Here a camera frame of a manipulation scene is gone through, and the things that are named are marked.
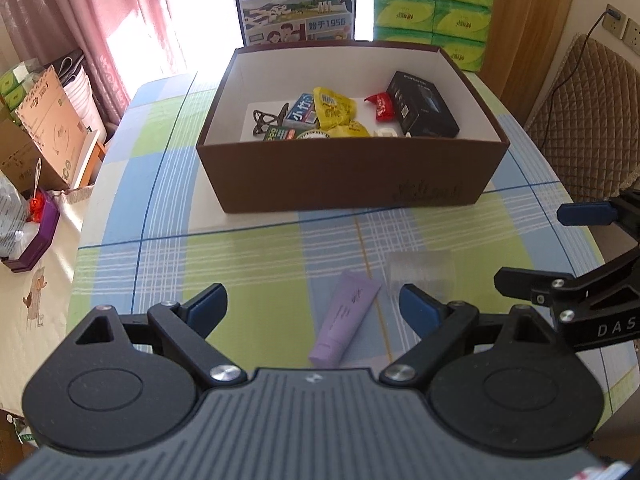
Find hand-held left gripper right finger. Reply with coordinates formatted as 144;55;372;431
379;283;573;388

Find red snack packet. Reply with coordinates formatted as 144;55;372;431
364;91;396;123

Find brown quilted chair cushion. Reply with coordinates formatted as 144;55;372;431
522;34;640;203

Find wall socket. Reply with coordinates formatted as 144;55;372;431
620;20;640;51
601;4;628;38

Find blue milk carton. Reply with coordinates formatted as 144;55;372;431
229;0;357;48

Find purple tray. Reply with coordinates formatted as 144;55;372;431
0;190;61;274

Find green yellow cartoon carton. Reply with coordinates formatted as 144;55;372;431
262;126;331;142

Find white paper bags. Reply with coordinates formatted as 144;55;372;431
42;50;108;133

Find punched tan cardboard box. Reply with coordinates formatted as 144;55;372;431
15;67;87;173

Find brown cardboard box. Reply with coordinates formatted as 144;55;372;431
196;41;511;214

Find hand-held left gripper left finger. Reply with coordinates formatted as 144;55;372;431
75;282;248;388

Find small blue box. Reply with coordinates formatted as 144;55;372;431
285;92;321;128

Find yellow snack packet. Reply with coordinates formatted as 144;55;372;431
327;120;372;139
313;87;358;130

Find cream cartoon print cloth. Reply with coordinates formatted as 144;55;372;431
0;187;101;411

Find clear plastic bag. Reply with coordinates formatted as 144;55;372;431
0;170;36;261

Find green tissue box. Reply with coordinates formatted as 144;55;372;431
0;60;41;111

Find purple cream tube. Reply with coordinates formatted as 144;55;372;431
308;269;382;367

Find stack of green tissue packs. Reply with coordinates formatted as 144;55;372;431
372;0;497;72

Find black power cable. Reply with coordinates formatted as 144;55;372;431
545;5;618;113

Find wooden door panel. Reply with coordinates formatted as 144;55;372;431
470;0;583;128

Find black product box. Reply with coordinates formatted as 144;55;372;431
386;71;461;138

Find pink curtain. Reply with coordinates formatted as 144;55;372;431
0;0;241;126

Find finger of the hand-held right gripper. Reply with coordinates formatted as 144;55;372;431
557;194;640;233
494;245;640;307

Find plaid cloth covered desktop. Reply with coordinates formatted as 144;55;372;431
67;72;613;426

